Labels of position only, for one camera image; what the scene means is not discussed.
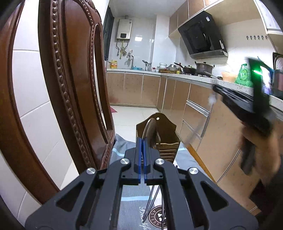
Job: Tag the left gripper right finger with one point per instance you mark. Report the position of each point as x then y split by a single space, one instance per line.
191 199

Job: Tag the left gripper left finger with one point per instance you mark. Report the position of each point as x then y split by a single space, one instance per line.
92 200

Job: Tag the black chopstick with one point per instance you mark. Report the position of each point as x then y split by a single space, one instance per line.
152 197
163 213

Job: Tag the brown wooden spoon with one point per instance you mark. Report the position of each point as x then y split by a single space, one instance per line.
151 133

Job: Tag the beige lower kitchen cabinets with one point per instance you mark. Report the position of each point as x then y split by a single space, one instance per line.
136 96

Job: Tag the beige kitchen cabinets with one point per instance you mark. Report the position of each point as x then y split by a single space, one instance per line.
136 96
228 12

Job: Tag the beige upper kitchen cabinets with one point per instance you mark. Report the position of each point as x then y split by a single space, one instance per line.
228 12

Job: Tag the person right hand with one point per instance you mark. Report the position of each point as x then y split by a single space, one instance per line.
267 152

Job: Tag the green plastic bag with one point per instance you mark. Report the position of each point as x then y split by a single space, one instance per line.
244 76

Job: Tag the grey pink table mat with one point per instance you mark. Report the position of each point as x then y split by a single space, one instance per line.
134 198

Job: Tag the brown wooden utensil holder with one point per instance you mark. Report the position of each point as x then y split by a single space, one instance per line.
161 135

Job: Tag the dark cooking pot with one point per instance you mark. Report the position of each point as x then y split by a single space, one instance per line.
204 69

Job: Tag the black frying pan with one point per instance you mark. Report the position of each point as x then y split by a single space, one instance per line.
188 70

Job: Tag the black range hood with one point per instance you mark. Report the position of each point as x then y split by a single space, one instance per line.
202 37

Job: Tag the chrome sink faucet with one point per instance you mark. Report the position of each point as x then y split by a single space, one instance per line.
131 59

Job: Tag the yellow box on counter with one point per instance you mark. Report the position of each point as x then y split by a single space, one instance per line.
113 64

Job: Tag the white gas water heater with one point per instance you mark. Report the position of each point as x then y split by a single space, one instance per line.
124 29

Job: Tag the carved brown wooden chair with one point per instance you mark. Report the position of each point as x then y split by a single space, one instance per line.
70 35

